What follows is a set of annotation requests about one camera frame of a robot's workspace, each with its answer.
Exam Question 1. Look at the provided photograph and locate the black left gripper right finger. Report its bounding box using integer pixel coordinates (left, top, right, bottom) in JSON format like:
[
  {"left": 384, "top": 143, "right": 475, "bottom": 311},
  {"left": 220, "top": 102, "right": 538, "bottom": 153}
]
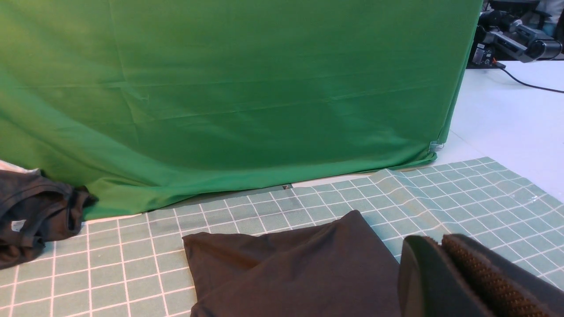
[{"left": 442, "top": 233, "right": 564, "bottom": 317}]

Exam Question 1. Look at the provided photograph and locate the black background cable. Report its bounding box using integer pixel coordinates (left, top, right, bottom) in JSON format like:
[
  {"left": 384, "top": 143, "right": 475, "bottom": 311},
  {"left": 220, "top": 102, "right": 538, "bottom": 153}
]
[{"left": 493, "top": 62, "right": 564, "bottom": 94}]

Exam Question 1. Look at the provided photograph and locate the green grid table mat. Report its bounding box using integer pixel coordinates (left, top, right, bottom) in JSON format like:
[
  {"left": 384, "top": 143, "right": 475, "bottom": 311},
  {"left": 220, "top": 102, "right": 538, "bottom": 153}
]
[{"left": 0, "top": 157, "right": 564, "bottom": 317}]

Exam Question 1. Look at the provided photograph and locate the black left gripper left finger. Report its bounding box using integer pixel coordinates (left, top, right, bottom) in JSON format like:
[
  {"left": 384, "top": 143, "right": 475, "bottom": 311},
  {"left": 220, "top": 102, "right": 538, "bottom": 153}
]
[{"left": 397, "top": 236, "right": 494, "bottom": 317}]

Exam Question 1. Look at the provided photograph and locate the green backdrop cloth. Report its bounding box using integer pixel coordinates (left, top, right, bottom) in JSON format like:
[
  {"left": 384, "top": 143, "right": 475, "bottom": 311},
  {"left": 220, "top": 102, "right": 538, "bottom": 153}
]
[{"left": 0, "top": 0, "right": 482, "bottom": 219}]

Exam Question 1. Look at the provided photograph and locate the dark gray long-sleeved shirt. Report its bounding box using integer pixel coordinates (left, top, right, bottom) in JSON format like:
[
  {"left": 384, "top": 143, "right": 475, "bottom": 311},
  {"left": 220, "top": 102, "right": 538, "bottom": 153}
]
[{"left": 183, "top": 210, "right": 401, "bottom": 317}]

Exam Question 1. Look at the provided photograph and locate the crumpled dark gray garment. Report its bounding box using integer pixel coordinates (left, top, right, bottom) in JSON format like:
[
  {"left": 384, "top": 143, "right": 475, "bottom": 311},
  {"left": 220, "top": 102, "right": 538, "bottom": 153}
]
[{"left": 0, "top": 170, "right": 97, "bottom": 269}]

